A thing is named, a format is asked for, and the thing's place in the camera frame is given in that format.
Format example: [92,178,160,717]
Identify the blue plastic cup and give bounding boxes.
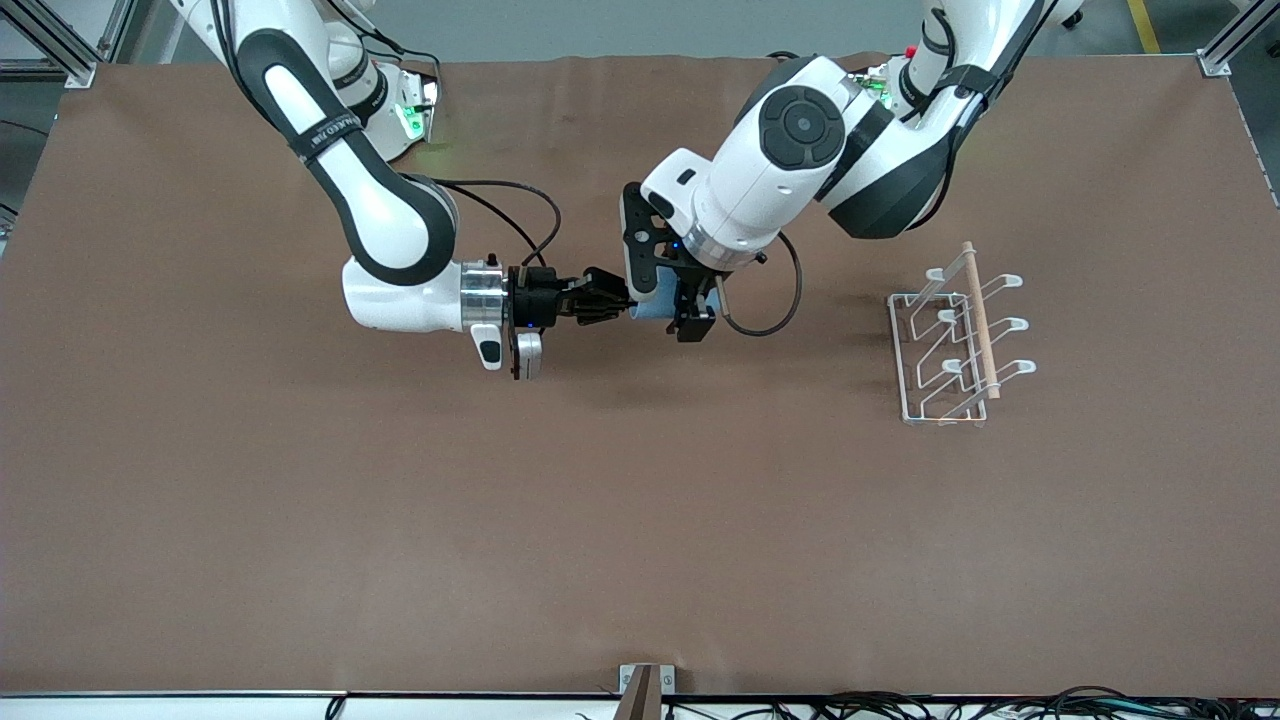
[630,278,723,323]

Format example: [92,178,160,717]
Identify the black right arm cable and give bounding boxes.
[430,177,564,273]

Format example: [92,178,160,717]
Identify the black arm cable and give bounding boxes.
[430,177,564,273]
[714,231,804,338]

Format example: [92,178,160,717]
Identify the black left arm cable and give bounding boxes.
[714,231,804,338]

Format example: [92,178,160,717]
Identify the black right base cable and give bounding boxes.
[360,25,444,87]

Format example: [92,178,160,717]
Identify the white wire cup holder rack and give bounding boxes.
[888,241,1038,429]

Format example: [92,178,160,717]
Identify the small metal bracket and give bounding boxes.
[618,663,677,697]

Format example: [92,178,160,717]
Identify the brown camera post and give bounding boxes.
[614,665,664,720]

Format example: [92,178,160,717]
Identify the aluminium frame profile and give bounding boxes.
[1196,0,1280,81]
[0,0,102,90]

